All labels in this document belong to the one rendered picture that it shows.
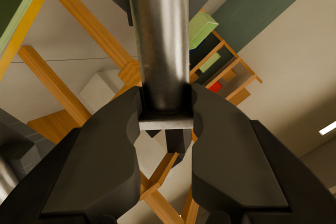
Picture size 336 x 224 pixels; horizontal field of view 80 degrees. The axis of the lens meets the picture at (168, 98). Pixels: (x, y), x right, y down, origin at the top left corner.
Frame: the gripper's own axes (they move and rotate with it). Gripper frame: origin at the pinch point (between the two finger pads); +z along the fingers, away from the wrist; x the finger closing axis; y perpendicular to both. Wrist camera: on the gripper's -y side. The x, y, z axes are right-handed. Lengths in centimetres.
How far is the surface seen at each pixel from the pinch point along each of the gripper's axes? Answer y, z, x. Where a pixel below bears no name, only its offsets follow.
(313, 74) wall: 239, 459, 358
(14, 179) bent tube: 6.6, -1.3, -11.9
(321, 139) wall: 399, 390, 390
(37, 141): 5.9, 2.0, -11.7
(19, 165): 6.2, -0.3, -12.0
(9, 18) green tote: -2.3, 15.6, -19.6
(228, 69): 218, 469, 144
